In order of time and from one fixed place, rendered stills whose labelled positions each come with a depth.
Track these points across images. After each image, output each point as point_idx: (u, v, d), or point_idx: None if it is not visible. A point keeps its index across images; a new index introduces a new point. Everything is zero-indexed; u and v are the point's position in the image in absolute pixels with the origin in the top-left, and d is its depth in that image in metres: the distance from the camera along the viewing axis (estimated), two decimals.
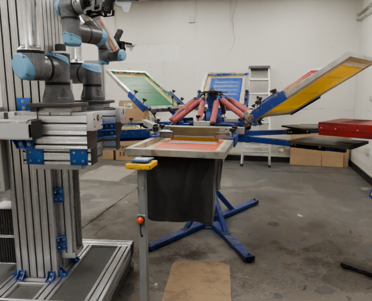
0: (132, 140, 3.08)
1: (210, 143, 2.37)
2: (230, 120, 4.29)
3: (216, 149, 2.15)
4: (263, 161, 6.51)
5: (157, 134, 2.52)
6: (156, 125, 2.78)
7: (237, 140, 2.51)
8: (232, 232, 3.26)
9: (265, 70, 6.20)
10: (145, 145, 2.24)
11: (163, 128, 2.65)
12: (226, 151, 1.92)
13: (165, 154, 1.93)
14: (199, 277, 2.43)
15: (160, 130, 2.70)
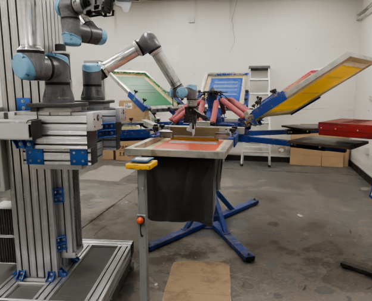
0: (132, 140, 3.08)
1: (210, 143, 2.37)
2: (230, 120, 4.29)
3: (216, 149, 2.15)
4: (263, 161, 6.51)
5: (157, 134, 2.52)
6: (156, 125, 2.78)
7: (237, 140, 2.51)
8: (232, 232, 3.26)
9: (265, 70, 6.20)
10: (145, 145, 2.24)
11: (163, 128, 2.65)
12: (226, 151, 1.92)
13: (165, 154, 1.93)
14: (199, 277, 2.43)
15: (160, 130, 2.70)
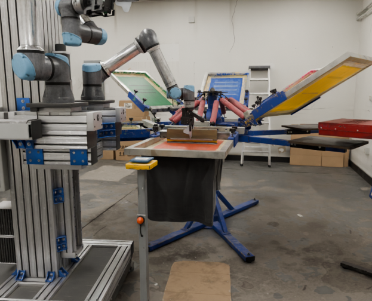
0: (132, 140, 3.08)
1: (210, 143, 2.37)
2: (230, 120, 4.29)
3: (216, 149, 2.15)
4: (263, 161, 6.51)
5: (157, 134, 2.52)
6: (156, 125, 2.78)
7: (237, 140, 2.51)
8: (232, 232, 3.26)
9: (265, 70, 6.20)
10: (145, 145, 2.24)
11: (163, 128, 2.65)
12: (226, 151, 1.92)
13: (165, 154, 1.93)
14: (199, 277, 2.43)
15: (160, 130, 2.70)
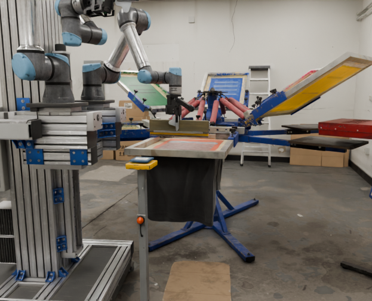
0: (132, 140, 3.08)
1: (210, 143, 2.37)
2: (230, 120, 4.29)
3: (216, 149, 2.15)
4: (263, 161, 6.51)
5: None
6: None
7: (237, 140, 2.51)
8: (232, 232, 3.26)
9: (265, 70, 6.20)
10: (145, 145, 2.24)
11: None
12: (226, 151, 1.92)
13: (165, 154, 1.93)
14: (199, 277, 2.43)
15: None
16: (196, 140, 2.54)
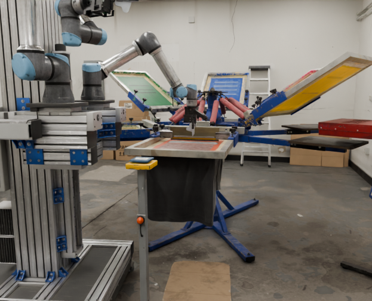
0: (132, 140, 3.08)
1: (210, 143, 2.37)
2: (230, 120, 4.29)
3: (216, 149, 2.15)
4: (263, 161, 6.51)
5: (157, 134, 2.52)
6: (156, 125, 2.78)
7: (237, 140, 2.51)
8: (232, 232, 3.26)
9: (265, 70, 6.20)
10: (145, 145, 2.24)
11: (163, 128, 2.65)
12: (226, 151, 1.92)
13: (165, 154, 1.93)
14: (199, 277, 2.43)
15: (160, 130, 2.70)
16: None
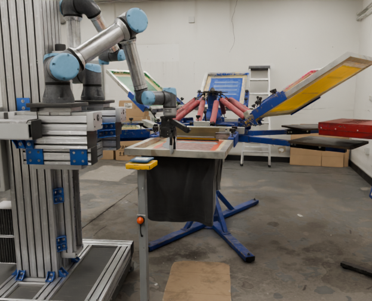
0: (132, 140, 3.08)
1: (210, 143, 2.37)
2: (230, 120, 4.29)
3: (216, 149, 2.15)
4: (263, 161, 6.51)
5: (157, 134, 2.52)
6: (156, 125, 2.78)
7: (237, 140, 2.51)
8: (232, 232, 3.26)
9: (265, 70, 6.20)
10: (145, 145, 2.24)
11: None
12: (226, 151, 1.92)
13: (165, 154, 1.93)
14: (199, 277, 2.43)
15: None
16: None
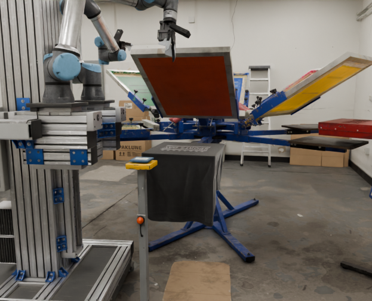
0: (132, 140, 3.08)
1: None
2: (230, 120, 4.29)
3: None
4: (263, 161, 6.51)
5: None
6: None
7: (238, 111, 2.51)
8: (232, 232, 3.26)
9: (265, 70, 6.20)
10: None
11: None
12: (231, 55, 1.96)
13: None
14: (199, 277, 2.43)
15: None
16: (197, 108, 2.53)
